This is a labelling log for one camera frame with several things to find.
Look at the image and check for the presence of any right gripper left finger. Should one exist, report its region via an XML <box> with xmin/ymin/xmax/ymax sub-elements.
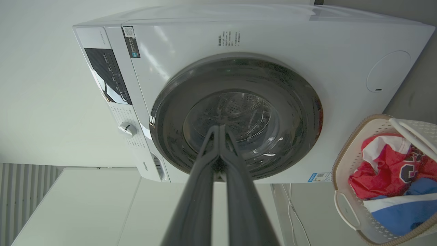
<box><xmin>160</xmin><ymin>125</ymin><xmax>220</xmax><ymax>246</ymax></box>

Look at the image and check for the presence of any silver control knob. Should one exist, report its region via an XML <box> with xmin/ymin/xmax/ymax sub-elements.
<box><xmin>118</xmin><ymin>122</ymin><xmax>138</xmax><ymax>138</ymax></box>

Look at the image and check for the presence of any white front-load washing machine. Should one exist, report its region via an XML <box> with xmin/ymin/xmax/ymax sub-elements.
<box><xmin>72</xmin><ymin>3</ymin><xmax>436</xmax><ymax>184</ymax></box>

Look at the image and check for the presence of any steel washing machine drum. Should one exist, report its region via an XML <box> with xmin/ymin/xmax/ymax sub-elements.
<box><xmin>184</xmin><ymin>90</ymin><xmax>280</xmax><ymax>162</ymax></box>

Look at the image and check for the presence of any black label sticker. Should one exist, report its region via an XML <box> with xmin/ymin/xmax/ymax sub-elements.
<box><xmin>122</xmin><ymin>26</ymin><xmax>141</xmax><ymax>58</ymax></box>

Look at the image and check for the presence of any blue energy label sticker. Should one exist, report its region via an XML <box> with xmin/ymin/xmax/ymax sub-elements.
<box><xmin>307</xmin><ymin>173</ymin><xmax>332</xmax><ymax>182</ymax></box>

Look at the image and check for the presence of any cream perforated laundry basket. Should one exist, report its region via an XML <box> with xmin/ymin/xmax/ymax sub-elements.
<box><xmin>332</xmin><ymin>114</ymin><xmax>437</xmax><ymax>246</ymax></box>

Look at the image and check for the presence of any round white filter cover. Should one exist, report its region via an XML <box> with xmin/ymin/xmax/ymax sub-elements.
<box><xmin>366</xmin><ymin>51</ymin><xmax>412</xmax><ymax>93</ymax></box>

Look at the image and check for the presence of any black display panel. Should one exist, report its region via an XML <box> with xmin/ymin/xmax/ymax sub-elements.
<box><xmin>84</xmin><ymin>48</ymin><xmax>132</xmax><ymax>105</ymax></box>

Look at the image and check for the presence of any blue and white garment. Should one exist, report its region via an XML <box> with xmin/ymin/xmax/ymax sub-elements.
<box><xmin>363</xmin><ymin>177</ymin><xmax>437</xmax><ymax>236</ymax></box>

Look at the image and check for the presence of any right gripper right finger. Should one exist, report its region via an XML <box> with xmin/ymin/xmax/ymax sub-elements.
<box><xmin>220</xmin><ymin>125</ymin><xmax>280</xmax><ymax>246</ymax></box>

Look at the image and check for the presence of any thin white cable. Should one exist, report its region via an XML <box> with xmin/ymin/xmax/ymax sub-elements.
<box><xmin>282</xmin><ymin>184</ymin><xmax>312</xmax><ymax>246</ymax></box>
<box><xmin>288</xmin><ymin>183</ymin><xmax>296</xmax><ymax>246</ymax></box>

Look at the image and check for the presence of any red and white jersey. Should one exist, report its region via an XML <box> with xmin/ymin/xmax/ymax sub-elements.
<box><xmin>348</xmin><ymin>133</ymin><xmax>437</xmax><ymax>200</ymax></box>

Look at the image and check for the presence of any washer door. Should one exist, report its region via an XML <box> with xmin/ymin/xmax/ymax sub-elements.
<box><xmin>149</xmin><ymin>53</ymin><xmax>323</xmax><ymax>181</ymax></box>

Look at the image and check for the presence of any white ribbed panel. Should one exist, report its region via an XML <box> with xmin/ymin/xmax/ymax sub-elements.
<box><xmin>0</xmin><ymin>163</ymin><xmax>64</xmax><ymax>246</ymax></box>

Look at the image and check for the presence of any white cabinet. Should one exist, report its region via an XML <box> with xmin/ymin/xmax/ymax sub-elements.
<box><xmin>10</xmin><ymin>167</ymin><xmax>284</xmax><ymax>246</ymax></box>

